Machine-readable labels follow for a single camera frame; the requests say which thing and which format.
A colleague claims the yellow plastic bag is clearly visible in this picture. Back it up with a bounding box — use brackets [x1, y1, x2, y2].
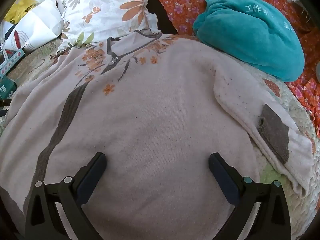
[4, 0, 40, 24]

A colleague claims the green cardboard box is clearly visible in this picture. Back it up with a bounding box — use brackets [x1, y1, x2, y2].
[0, 76, 17, 100]

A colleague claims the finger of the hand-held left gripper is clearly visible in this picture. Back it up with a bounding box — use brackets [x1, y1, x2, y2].
[0, 99, 12, 117]

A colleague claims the orange floral bedsheet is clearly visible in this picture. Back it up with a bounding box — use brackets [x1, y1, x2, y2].
[145, 0, 320, 138]

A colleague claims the teal plush blanket bundle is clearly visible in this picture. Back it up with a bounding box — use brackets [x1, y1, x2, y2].
[192, 0, 305, 82]

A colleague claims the pale pink floral sweater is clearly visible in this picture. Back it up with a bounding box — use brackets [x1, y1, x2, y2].
[0, 31, 314, 240]

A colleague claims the cream patterned quilt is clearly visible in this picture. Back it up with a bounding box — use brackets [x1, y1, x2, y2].
[0, 39, 319, 240]

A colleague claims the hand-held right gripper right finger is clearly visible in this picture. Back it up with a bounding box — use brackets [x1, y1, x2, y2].
[208, 152, 292, 240]

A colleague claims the white floral pillow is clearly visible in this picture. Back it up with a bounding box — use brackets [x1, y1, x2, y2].
[56, 0, 162, 49]

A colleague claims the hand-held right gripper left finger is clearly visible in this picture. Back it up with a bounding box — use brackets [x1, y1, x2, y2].
[24, 152, 107, 240]

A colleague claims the white box with coloured dots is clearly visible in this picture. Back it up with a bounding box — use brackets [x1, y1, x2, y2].
[0, 49, 25, 78]

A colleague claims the white plastic bag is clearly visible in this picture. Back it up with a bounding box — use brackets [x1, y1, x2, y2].
[4, 0, 65, 54]

